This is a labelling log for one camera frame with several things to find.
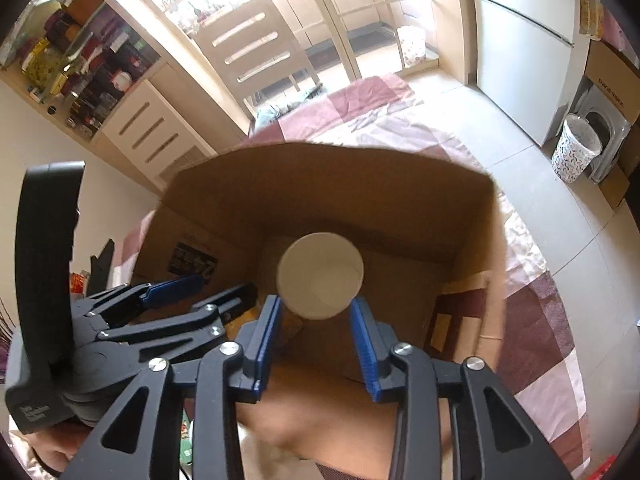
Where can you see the large cardboard box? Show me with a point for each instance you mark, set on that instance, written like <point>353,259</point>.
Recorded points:
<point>325,185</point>

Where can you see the shelf of jars and bottles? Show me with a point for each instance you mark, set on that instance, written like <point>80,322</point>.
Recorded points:
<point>75,60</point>

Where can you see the white dark-patterned wastebasket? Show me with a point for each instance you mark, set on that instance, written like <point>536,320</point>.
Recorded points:
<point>572,155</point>

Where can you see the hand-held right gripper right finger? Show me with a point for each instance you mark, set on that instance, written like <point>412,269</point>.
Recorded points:
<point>365,350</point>

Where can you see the yellow hanging bag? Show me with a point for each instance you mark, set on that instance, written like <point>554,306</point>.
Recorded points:
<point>591,10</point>

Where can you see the white refrigerator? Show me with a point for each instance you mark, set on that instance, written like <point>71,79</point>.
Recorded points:
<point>520,60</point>

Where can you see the flat cardboard piece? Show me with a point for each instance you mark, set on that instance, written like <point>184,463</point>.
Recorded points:
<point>615,185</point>

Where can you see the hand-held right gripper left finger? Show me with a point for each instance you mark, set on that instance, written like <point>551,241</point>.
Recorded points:
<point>267,340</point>

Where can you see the brown printed cardboard box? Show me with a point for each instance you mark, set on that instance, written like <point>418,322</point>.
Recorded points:
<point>610,70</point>

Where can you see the grey patterned chair cushion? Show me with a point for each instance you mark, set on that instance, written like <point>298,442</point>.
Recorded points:
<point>280,107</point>

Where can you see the dark floor mat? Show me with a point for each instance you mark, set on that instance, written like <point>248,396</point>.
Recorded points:
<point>350,42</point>

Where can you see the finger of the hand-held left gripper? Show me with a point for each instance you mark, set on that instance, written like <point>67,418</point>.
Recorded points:
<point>170,287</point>
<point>225,302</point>

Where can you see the pink patterned wastebasket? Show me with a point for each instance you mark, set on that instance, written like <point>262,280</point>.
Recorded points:
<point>412,45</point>

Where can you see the green toy bricks box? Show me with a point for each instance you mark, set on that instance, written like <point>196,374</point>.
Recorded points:
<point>187,435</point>

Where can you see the white wooden chair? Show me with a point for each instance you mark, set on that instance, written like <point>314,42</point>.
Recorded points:
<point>250,25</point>

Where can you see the pink plaid tablecloth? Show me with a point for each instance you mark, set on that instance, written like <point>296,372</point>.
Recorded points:
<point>540,320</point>

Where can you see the black plastic tool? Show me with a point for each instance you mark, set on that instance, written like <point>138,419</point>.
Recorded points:
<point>102,265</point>

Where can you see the kitchen cabinets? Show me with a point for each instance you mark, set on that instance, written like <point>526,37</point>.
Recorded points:
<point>350,5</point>

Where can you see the red snack packet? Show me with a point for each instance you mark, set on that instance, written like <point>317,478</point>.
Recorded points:
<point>80,282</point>

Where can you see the sliding glass door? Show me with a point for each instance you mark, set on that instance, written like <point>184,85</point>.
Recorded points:
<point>325,15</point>

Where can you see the pink hanging bag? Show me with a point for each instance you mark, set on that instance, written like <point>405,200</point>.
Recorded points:
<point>616,32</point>

